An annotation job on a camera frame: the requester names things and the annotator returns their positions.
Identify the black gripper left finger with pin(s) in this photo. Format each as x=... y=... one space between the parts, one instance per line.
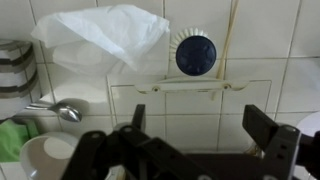
x=133 y=146

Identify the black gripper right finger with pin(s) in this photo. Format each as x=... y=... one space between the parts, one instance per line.
x=280 y=146

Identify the glass microwave door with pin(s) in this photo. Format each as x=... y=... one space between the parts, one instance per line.
x=193 y=85

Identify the metal spoon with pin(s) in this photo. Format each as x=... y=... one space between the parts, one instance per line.
x=68 y=113

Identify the white ceramic bowl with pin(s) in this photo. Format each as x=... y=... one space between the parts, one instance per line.
x=50 y=156

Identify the wooden chopstick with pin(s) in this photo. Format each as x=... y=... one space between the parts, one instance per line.
x=228 y=43

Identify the white crumpled cloth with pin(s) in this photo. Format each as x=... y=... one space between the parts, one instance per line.
x=110 y=30

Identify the green cloth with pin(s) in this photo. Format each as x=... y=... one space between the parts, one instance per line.
x=13 y=140

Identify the grey striped cloth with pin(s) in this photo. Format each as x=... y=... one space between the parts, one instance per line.
x=16 y=66

